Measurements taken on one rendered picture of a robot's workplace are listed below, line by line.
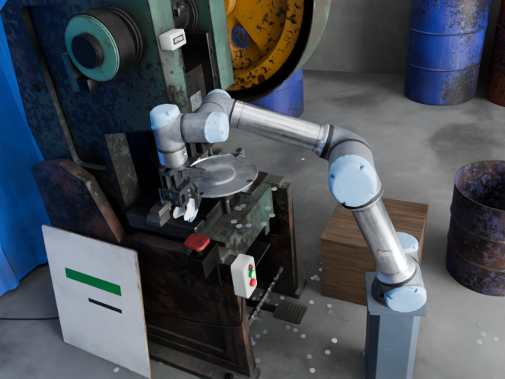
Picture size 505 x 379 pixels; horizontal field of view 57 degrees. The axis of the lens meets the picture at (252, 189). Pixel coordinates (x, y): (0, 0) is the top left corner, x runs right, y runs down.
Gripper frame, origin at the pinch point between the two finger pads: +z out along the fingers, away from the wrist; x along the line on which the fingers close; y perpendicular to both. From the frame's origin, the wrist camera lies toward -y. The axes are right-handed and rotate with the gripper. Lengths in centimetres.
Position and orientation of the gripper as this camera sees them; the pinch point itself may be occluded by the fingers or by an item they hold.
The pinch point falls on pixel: (191, 216)
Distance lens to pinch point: 138.8
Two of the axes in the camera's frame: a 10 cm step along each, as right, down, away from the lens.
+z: 1.0, 8.4, 5.4
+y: -4.3, 5.2, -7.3
